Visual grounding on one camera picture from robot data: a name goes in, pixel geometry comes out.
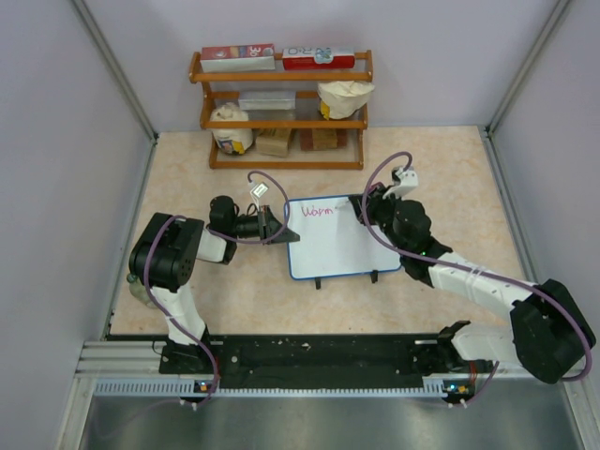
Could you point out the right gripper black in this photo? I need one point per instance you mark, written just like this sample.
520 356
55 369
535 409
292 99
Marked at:
375 202

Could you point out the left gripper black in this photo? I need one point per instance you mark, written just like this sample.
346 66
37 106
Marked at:
266 217

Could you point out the blue framed whiteboard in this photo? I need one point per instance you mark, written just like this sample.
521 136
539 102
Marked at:
333 243

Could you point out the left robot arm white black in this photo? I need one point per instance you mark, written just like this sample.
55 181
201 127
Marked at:
163 259

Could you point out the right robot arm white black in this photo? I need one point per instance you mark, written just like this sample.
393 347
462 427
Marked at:
546 333

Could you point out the tan brown block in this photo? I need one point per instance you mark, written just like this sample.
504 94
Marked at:
274 142

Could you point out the reddish brown block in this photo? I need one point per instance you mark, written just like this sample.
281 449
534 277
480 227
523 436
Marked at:
318 139

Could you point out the white flour bag lower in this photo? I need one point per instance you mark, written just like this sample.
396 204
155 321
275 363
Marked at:
233 141

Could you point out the wooden three-tier shelf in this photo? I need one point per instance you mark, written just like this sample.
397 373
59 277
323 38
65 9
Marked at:
221 88

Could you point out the cream paper bag upper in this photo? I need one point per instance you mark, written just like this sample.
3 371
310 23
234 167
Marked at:
341 99

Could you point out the clear glass bottle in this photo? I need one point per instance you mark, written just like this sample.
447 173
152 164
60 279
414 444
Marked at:
138 291

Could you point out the red white box right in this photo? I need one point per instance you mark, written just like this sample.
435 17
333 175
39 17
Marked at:
316 58

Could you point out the red white box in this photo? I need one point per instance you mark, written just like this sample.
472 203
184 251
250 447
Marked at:
316 58
239 58

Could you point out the red white box left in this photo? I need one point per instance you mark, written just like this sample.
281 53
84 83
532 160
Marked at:
239 58

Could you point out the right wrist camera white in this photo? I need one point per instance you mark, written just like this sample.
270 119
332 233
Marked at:
404 181

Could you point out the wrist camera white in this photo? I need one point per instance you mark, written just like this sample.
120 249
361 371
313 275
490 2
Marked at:
404 181
257 191

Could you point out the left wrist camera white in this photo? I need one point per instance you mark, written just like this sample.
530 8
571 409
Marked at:
257 191

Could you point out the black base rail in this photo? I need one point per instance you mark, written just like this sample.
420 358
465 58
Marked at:
329 361

